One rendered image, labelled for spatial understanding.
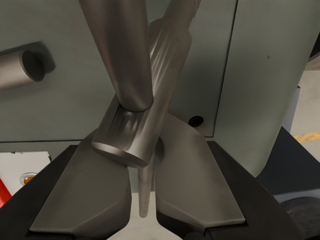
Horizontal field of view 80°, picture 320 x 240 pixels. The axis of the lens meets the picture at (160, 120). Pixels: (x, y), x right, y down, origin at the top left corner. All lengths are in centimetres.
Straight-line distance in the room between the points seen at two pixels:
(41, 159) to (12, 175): 4
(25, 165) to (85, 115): 9
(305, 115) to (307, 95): 21
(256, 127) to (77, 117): 16
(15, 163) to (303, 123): 212
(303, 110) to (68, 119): 200
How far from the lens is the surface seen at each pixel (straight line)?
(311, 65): 31
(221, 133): 19
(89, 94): 17
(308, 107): 209
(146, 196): 20
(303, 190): 64
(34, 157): 23
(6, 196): 28
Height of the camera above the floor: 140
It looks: 58 degrees down
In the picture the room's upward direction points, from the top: 176 degrees clockwise
